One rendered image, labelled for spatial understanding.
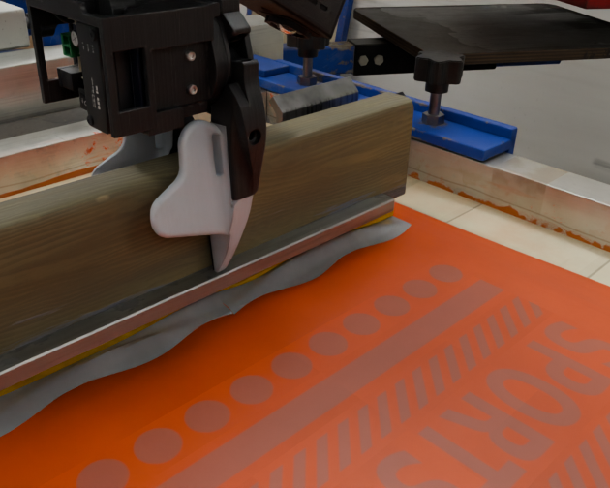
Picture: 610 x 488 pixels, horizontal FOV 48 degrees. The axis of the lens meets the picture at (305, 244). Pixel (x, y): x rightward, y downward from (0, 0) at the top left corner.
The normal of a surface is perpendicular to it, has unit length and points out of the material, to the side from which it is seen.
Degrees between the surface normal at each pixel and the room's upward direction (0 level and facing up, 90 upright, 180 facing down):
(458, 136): 0
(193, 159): 83
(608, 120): 90
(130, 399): 0
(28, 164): 90
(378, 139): 90
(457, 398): 0
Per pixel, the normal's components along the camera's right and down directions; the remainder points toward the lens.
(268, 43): 0.70, 0.36
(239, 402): 0.02, -0.88
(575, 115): -0.72, 0.33
